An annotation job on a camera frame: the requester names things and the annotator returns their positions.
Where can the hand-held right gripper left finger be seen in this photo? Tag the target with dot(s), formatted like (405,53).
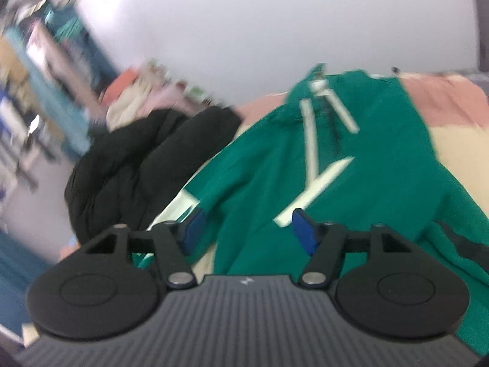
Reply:
(193,229)

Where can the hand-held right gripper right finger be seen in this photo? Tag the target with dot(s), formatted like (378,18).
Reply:
(305,233)

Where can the green hoodie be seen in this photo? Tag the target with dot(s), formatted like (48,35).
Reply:
(366,183)

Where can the black puffer jacket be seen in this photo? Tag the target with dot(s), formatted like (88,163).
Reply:
(126,172)

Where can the cream fleece cloth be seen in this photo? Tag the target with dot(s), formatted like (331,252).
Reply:
(126,105)

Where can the pink box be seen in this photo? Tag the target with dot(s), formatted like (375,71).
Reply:
(122,82)

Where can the light blue hanging garment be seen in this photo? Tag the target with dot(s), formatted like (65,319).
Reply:
(57,103)

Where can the patchwork bed blanket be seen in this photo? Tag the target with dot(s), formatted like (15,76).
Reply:
(450,99)

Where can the dark blue curtain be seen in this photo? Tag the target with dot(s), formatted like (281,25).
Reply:
(91,46)

